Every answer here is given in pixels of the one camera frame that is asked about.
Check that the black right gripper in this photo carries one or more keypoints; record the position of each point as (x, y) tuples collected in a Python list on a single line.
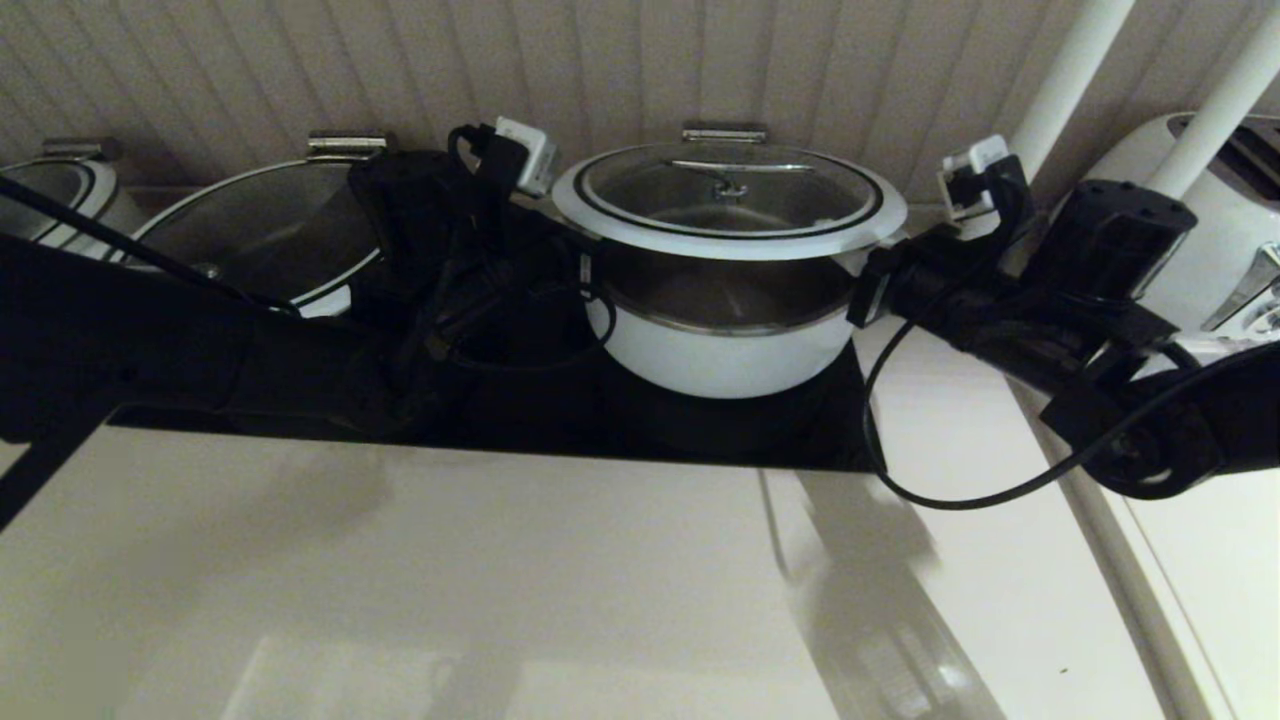
[(950, 285)]

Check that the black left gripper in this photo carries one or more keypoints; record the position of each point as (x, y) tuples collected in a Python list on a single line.
[(520, 290)]

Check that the round glass lid white rim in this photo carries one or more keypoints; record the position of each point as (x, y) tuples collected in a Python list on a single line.
[(640, 200)]

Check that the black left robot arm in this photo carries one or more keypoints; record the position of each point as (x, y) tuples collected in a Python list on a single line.
[(150, 350)]

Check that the white round pot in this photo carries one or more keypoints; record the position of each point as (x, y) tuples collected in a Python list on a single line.
[(730, 365)]

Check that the oval glass lid white rim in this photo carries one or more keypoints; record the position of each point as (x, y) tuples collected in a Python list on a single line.
[(40, 185), (250, 230)]

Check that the black glass cooktop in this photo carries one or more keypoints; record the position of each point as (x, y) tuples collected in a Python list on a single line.
[(700, 430)]

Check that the white round pole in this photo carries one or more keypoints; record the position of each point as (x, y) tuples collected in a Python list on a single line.
[(1220, 110), (1075, 60)]

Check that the white toaster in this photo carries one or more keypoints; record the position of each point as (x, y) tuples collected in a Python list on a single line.
[(1215, 260)]

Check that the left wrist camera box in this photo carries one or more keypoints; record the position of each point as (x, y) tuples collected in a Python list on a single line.
[(530, 155)]

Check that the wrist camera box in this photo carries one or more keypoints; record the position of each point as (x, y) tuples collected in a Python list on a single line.
[(970, 165), (530, 155)]

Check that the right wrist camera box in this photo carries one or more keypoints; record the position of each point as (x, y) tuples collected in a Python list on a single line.
[(970, 165)]

